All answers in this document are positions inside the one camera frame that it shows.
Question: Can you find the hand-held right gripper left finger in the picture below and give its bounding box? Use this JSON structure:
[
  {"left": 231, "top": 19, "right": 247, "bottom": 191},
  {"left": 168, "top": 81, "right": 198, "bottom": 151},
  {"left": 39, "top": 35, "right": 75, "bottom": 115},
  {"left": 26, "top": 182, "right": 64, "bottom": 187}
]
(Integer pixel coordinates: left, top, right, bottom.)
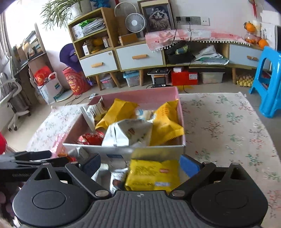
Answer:
[{"left": 26, "top": 153, "right": 111, "bottom": 199}]

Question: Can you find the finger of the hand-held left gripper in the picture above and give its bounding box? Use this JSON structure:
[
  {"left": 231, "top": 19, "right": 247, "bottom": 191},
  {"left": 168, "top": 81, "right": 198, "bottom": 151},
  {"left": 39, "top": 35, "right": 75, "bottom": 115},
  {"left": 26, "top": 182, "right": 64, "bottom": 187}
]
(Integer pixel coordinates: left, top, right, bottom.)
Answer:
[
  {"left": 0, "top": 161, "right": 44, "bottom": 169},
  {"left": 0, "top": 151, "right": 53, "bottom": 163}
]

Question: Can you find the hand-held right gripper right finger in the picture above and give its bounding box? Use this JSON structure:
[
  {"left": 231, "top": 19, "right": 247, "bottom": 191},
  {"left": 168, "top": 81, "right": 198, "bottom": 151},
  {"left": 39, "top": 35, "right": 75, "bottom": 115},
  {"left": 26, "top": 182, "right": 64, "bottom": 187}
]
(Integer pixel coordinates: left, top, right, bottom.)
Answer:
[{"left": 170, "top": 154, "right": 255, "bottom": 199}]

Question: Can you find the red snack packet white circle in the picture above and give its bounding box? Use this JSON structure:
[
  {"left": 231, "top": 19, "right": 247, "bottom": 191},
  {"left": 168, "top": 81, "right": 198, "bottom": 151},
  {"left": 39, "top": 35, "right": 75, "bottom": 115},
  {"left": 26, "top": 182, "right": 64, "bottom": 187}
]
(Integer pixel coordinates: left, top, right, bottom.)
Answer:
[{"left": 77, "top": 131, "right": 105, "bottom": 145}]

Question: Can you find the small red snack packet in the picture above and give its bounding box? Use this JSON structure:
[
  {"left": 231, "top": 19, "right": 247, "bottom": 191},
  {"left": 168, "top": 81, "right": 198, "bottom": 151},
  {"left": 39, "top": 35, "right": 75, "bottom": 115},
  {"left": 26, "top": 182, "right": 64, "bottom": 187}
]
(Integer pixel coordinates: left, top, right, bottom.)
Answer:
[{"left": 57, "top": 152, "right": 77, "bottom": 163}]

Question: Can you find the bright yellow snack packet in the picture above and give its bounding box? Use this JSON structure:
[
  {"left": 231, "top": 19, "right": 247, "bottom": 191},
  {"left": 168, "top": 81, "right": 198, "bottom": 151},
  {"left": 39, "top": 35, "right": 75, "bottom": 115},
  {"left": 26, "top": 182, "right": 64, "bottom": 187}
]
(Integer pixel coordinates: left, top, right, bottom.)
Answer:
[{"left": 125, "top": 159, "right": 181, "bottom": 193}]

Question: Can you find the orange-yellow snack packet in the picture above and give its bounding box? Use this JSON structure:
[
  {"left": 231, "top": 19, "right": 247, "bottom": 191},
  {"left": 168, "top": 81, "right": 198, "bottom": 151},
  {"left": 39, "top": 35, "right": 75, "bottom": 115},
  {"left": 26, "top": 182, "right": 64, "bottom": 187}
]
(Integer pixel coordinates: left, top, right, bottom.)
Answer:
[{"left": 149, "top": 100, "right": 185, "bottom": 146}]

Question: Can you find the white newspaper-print snack bag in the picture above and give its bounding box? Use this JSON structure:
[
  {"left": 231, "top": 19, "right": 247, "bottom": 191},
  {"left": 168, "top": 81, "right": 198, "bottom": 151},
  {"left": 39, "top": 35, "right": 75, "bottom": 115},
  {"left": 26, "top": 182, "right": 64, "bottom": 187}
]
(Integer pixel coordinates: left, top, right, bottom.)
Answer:
[{"left": 101, "top": 119, "right": 153, "bottom": 147}]

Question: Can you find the grey-white snack packet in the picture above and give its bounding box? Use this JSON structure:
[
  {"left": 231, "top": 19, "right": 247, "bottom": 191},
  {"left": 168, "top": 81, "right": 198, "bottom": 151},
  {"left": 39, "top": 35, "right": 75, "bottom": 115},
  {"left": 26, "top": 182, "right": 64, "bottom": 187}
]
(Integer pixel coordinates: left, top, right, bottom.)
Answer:
[{"left": 80, "top": 98, "right": 109, "bottom": 130}]

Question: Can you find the gold snack packet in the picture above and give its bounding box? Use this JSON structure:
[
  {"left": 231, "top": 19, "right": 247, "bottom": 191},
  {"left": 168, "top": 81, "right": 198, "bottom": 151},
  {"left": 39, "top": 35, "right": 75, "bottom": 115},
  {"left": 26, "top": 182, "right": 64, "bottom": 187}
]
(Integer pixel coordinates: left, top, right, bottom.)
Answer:
[{"left": 95, "top": 98, "right": 139, "bottom": 130}]

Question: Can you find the pale blue snack packet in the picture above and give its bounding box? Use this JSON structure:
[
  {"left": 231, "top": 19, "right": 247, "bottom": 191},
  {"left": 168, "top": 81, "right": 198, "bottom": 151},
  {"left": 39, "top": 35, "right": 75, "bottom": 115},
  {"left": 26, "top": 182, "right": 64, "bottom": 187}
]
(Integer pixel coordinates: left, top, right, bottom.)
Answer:
[{"left": 136, "top": 109, "right": 156, "bottom": 121}]

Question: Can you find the pink cardboard box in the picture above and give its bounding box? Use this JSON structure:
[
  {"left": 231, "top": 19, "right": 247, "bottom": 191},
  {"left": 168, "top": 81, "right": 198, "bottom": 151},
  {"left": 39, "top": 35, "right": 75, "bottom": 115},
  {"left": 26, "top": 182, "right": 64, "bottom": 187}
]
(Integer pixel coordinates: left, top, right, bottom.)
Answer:
[{"left": 63, "top": 86, "right": 187, "bottom": 167}]

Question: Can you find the red cloth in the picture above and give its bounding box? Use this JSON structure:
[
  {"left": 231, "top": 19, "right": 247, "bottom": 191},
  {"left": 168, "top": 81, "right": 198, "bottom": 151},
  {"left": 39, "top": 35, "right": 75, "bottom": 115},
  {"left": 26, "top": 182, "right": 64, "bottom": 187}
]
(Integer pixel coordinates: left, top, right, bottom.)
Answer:
[{"left": 0, "top": 132, "right": 8, "bottom": 154}]

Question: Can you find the floral tablecloth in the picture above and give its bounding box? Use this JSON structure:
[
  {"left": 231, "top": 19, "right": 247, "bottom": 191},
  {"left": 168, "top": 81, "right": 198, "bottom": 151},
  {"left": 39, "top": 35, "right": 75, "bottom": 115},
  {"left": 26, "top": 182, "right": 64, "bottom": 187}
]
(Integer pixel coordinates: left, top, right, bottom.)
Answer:
[{"left": 26, "top": 92, "right": 279, "bottom": 222}]

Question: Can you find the white office chair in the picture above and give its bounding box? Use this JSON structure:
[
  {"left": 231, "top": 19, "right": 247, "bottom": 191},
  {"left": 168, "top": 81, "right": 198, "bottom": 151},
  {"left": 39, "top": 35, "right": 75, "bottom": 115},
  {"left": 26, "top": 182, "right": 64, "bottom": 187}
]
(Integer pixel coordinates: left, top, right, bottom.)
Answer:
[{"left": 0, "top": 55, "right": 31, "bottom": 132}]

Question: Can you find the white paper bag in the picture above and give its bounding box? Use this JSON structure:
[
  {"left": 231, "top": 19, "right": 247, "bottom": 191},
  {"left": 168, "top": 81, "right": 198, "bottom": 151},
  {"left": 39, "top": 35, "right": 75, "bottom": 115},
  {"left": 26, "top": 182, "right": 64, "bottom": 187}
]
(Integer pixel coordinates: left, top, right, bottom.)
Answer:
[{"left": 37, "top": 72, "right": 64, "bottom": 104}]

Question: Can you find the white round disc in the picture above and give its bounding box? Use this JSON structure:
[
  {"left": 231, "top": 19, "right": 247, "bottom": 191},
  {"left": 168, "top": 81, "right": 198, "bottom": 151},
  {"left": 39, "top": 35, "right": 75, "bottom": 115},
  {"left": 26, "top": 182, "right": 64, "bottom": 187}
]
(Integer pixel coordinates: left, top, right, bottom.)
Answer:
[{"left": 55, "top": 90, "right": 74, "bottom": 102}]

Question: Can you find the red plastic bag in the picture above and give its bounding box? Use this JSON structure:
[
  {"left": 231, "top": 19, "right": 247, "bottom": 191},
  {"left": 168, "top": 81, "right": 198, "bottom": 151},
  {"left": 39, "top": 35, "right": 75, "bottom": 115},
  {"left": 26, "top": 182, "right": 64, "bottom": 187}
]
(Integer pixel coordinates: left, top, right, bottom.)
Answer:
[{"left": 34, "top": 66, "right": 53, "bottom": 86}]

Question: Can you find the red round gift bag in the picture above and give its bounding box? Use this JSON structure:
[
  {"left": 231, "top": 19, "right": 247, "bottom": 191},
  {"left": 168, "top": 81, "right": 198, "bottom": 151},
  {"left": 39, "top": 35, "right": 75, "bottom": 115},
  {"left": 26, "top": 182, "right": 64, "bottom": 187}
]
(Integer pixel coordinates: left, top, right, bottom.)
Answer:
[{"left": 62, "top": 67, "right": 93, "bottom": 95}]

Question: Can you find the small clear storage box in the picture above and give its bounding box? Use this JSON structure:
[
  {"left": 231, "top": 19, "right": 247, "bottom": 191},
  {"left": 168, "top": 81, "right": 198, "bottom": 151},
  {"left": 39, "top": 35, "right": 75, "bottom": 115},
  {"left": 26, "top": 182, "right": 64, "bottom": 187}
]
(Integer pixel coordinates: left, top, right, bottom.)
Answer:
[{"left": 100, "top": 75, "right": 116, "bottom": 89}]

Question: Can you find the red box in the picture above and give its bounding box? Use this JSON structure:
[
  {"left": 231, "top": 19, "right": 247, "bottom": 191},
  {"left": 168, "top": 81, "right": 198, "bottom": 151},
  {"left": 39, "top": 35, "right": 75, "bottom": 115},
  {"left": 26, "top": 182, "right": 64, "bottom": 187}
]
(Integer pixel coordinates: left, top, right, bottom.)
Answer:
[{"left": 171, "top": 70, "right": 199, "bottom": 86}]

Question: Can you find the small black screen device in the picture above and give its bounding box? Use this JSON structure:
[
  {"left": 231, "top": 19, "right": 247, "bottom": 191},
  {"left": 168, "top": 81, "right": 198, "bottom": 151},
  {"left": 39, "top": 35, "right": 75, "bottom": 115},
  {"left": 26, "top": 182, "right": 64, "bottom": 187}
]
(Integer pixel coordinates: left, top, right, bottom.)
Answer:
[{"left": 154, "top": 76, "right": 167, "bottom": 86}]

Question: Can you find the wooden bookshelf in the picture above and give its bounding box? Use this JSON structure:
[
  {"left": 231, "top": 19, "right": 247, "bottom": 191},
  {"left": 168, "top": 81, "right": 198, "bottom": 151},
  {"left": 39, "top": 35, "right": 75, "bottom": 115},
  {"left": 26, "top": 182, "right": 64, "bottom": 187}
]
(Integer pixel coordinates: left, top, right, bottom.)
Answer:
[{"left": 13, "top": 23, "right": 55, "bottom": 92}]

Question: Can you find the blue-lid storage box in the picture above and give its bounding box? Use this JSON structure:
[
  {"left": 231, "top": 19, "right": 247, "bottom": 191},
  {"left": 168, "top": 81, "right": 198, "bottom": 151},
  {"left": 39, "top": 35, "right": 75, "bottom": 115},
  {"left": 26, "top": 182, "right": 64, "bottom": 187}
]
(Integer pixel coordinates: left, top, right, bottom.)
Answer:
[{"left": 123, "top": 71, "right": 141, "bottom": 87}]

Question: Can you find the black flat device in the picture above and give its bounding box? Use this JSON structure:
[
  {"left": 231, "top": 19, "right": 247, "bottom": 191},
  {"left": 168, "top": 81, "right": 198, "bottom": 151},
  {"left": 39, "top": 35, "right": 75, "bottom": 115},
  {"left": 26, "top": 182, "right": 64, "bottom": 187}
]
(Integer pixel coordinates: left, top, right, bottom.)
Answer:
[{"left": 147, "top": 68, "right": 171, "bottom": 75}]

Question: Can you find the yellow egg tray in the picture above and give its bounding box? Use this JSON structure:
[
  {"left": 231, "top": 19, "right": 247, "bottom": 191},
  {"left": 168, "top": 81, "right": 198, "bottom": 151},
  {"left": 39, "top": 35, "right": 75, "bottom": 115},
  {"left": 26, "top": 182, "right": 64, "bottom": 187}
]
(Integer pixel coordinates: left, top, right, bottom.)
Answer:
[{"left": 237, "top": 75, "right": 255, "bottom": 86}]

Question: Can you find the black bag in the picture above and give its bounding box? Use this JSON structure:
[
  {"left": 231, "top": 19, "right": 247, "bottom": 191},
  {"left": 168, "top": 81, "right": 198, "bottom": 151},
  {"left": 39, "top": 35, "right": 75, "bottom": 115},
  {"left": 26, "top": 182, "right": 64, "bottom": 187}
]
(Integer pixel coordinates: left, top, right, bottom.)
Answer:
[{"left": 165, "top": 42, "right": 195, "bottom": 65}]

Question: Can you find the purple plush cushion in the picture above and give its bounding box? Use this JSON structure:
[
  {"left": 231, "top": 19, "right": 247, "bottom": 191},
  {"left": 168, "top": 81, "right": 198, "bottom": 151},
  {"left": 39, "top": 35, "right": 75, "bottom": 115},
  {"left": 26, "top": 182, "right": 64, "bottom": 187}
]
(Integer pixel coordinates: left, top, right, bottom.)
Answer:
[{"left": 60, "top": 43, "right": 83, "bottom": 73}]

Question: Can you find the white folded cloth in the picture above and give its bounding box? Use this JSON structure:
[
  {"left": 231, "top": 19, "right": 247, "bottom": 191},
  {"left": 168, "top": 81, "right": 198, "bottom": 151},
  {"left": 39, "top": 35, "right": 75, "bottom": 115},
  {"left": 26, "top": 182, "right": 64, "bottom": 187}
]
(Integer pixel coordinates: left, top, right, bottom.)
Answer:
[{"left": 193, "top": 45, "right": 230, "bottom": 65}]

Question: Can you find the blue plastic stool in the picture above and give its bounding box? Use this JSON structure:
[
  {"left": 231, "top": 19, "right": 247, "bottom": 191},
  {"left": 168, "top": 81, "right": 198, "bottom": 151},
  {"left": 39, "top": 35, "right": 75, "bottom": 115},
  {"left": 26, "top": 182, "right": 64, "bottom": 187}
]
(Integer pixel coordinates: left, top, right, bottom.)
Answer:
[{"left": 249, "top": 46, "right": 281, "bottom": 119}]

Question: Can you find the pink cloth cover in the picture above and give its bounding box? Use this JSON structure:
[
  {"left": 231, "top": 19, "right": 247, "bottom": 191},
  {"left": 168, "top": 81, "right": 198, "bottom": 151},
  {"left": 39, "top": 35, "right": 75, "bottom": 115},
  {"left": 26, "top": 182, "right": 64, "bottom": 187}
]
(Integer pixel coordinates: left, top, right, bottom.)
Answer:
[{"left": 145, "top": 28, "right": 253, "bottom": 52}]

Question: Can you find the white cardboard box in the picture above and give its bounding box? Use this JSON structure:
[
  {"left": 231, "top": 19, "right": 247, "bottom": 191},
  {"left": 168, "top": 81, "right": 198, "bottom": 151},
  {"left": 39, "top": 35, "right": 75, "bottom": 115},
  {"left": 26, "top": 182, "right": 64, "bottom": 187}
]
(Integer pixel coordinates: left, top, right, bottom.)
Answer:
[{"left": 72, "top": 25, "right": 84, "bottom": 40}]

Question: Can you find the stack of papers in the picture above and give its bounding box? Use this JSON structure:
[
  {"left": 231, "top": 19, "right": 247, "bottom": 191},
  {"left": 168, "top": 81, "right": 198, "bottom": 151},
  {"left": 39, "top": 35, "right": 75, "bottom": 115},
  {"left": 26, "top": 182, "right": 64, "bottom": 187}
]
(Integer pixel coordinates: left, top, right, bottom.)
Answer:
[{"left": 80, "top": 18, "right": 107, "bottom": 36}]

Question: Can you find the wooden cabinet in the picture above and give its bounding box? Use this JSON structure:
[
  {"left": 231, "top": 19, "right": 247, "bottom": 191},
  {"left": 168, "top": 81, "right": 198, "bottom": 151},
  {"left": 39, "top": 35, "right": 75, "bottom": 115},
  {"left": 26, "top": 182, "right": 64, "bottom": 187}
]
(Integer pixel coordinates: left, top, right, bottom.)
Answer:
[{"left": 68, "top": 7, "right": 271, "bottom": 91}]

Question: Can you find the glass jar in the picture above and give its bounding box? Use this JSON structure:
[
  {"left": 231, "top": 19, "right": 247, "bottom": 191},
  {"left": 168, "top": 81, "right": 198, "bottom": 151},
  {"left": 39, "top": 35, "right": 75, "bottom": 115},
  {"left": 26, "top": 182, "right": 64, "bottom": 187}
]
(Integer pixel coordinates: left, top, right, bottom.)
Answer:
[{"left": 244, "top": 32, "right": 257, "bottom": 45}]

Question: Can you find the white desk fan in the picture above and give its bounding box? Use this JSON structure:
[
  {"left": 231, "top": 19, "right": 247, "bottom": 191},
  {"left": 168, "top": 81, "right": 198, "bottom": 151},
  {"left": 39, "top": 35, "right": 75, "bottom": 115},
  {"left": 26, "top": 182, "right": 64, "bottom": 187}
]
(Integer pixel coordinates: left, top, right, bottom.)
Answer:
[{"left": 125, "top": 13, "right": 147, "bottom": 40}]

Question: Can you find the framed cat picture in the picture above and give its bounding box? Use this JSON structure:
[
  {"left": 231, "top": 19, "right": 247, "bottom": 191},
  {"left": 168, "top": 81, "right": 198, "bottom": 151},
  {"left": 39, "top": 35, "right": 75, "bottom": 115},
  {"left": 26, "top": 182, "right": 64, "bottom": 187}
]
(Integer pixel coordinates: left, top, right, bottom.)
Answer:
[{"left": 138, "top": 0, "right": 175, "bottom": 33}]

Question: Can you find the potted green plant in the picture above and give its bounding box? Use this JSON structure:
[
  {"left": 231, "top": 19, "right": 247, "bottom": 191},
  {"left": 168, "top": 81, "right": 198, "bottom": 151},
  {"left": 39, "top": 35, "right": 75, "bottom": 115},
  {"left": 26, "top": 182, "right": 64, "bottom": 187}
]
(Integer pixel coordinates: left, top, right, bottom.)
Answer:
[{"left": 41, "top": 0, "right": 93, "bottom": 31}]

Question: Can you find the blue plush toy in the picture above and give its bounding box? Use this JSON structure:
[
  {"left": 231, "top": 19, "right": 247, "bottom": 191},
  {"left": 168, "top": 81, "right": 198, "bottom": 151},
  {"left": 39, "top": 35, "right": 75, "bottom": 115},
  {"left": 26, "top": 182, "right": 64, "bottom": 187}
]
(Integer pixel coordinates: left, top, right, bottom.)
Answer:
[{"left": 90, "top": 0, "right": 115, "bottom": 10}]

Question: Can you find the red hanging ornament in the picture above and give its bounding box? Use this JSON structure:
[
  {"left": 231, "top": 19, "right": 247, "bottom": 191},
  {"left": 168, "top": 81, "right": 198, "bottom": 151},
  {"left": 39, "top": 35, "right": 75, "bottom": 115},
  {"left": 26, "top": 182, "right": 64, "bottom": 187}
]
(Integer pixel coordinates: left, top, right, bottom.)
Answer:
[{"left": 249, "top": 0, "right": 258, "bottom": 18}]

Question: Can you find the white drawer wooden handle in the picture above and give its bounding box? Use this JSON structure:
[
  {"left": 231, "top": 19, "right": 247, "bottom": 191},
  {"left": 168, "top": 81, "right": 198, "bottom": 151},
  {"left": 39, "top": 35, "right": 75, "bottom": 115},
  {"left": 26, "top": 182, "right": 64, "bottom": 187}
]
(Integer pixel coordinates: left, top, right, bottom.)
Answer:
[
  {"left": 229, "top": 44, "right": 265, "bottom": 66},
  {"left": 116, "top": 44, "right": 164, "bottom": 71},
  {"left": 79, "top": 50, "right": 118, "bottom": 77}
]

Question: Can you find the wall outlet panel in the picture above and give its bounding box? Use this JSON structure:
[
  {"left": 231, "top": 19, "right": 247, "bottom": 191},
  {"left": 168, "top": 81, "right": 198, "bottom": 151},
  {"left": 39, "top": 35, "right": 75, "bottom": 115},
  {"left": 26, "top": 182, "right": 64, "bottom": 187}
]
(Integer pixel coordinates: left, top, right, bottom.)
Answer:
[{"left": 176, "top": 16, "right": 210, "bottom": 26}]

